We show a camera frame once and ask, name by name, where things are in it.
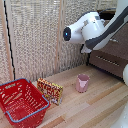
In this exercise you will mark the white black Franka robot arm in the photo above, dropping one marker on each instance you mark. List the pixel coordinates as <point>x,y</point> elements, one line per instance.
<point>93,31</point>

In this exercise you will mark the beige woven folding screen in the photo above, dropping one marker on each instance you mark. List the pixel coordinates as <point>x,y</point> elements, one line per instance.
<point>33,40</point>

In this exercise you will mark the dark wooden drawer cabinet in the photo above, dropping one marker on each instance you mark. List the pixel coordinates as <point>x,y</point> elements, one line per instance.
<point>106,61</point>

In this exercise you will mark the red shopping basket blue rim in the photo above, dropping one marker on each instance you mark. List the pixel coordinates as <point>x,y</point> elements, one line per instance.
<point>20,103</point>

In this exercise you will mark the pink cup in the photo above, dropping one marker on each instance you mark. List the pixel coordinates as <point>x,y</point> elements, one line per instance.
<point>82,84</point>

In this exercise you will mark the red yellow snack box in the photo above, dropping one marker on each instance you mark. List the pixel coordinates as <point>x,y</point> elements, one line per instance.
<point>50,91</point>

